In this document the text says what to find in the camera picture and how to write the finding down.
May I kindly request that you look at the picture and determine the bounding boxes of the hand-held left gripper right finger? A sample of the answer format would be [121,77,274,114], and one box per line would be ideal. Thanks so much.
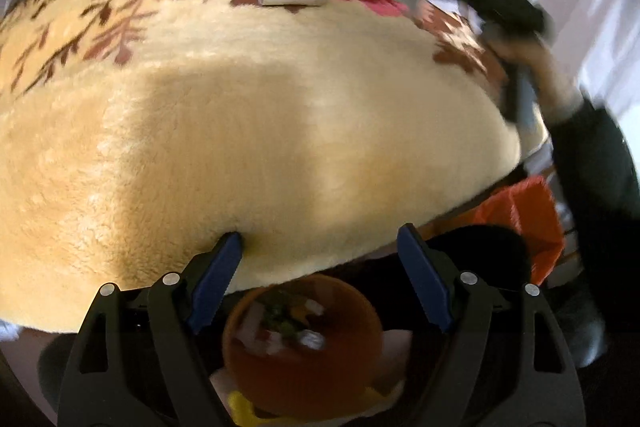
[397,223,586,427]

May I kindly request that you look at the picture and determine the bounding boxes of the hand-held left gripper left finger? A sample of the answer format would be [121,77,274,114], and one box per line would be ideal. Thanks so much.
[57,232,244,427]

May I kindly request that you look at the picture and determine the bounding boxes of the heap of mixed litter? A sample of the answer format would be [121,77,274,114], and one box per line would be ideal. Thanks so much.
[240,292,328,355]

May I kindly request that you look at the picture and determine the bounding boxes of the orange plastic bin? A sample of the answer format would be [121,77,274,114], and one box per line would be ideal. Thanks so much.
[222,274,384,415]

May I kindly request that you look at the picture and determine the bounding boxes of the person's right forearm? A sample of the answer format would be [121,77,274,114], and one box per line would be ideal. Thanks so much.
[542,94,640,368]

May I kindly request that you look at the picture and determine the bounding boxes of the person's right hand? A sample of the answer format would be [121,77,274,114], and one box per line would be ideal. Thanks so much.
[492,36,583,124]

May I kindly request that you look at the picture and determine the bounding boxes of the orange plastic bag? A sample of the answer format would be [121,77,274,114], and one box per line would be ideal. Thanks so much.
[472,176,566,285]

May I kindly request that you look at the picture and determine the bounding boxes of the beige floral plush blanket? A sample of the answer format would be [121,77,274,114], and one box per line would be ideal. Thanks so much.
[0,0,551,333]

